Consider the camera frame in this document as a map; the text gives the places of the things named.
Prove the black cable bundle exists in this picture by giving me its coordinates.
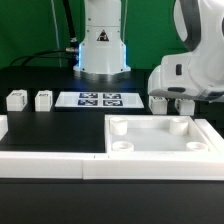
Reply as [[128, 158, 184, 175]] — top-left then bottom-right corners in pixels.
[[9, 48, 80, 68]]

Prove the white U-shaped obstacle fence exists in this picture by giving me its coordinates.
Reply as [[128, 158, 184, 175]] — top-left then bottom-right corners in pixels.
[[0, 113, 224, 180]]

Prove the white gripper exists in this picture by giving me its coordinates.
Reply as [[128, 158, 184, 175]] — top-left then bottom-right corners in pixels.
[[148, 53, 224, 102]]

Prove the white marker plate with tags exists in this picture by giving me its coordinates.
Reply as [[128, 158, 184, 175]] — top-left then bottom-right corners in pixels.
[[55, 92, 144, 109]]

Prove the black thick cable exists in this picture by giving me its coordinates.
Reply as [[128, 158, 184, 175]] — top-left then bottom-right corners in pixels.
[[62, 0, 79, 51]]

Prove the thin white cable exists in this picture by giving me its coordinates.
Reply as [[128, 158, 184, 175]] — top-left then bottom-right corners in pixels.
[[50, 0, 62, 68]]

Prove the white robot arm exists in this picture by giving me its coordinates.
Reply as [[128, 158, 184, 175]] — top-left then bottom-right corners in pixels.
[[74, 0, 224, 102]]

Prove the white square tabletop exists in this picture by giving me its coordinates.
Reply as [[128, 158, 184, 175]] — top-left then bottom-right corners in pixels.
[[105, 115, 215, 154]]

